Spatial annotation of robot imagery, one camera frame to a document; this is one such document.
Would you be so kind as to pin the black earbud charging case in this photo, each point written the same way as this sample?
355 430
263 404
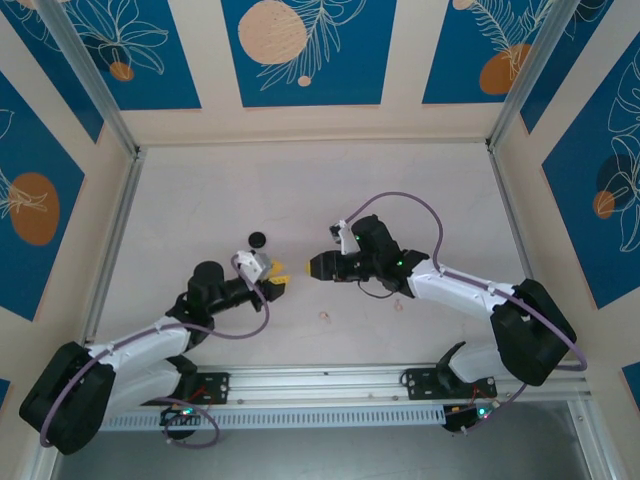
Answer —
258 239

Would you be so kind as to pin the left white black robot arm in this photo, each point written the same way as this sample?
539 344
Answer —
145 342

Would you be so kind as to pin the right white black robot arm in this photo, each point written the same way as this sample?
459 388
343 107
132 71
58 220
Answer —
450 290

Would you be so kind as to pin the grey metal sheet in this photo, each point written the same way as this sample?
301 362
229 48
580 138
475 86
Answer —
320 457

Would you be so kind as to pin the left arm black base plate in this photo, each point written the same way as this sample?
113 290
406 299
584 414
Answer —
223 392

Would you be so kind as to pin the aluminium cross rail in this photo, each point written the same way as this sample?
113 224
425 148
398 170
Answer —
320 385

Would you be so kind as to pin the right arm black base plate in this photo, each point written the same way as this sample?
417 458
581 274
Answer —
420 385

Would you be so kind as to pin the aluminium corner post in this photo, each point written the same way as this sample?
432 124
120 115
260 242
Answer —
529 75
92 75

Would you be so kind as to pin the aluminium frame profile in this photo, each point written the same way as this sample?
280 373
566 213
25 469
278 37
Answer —
37 470
587 440

